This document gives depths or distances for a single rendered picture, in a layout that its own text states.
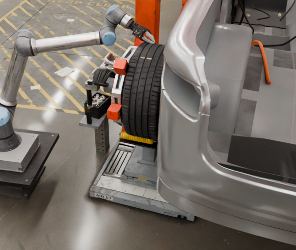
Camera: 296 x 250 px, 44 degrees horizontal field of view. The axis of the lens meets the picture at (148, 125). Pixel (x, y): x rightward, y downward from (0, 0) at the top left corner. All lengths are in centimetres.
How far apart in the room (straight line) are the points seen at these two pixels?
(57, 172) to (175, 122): 190
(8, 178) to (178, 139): 163
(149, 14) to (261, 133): 126
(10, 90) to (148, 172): 119
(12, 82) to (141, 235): 143
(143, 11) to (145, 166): 119
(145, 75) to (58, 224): 128
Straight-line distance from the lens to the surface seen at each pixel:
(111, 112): 236
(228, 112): 215
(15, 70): 278
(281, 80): 256
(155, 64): 233
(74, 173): 321
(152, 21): 292
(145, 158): 294
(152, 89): 228
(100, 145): 334
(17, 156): 286
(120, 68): 232
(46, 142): 309
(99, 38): 250
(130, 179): 292
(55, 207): 299
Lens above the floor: 222
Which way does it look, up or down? 37 degrees down
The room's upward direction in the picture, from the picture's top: 2 degrees clockwise
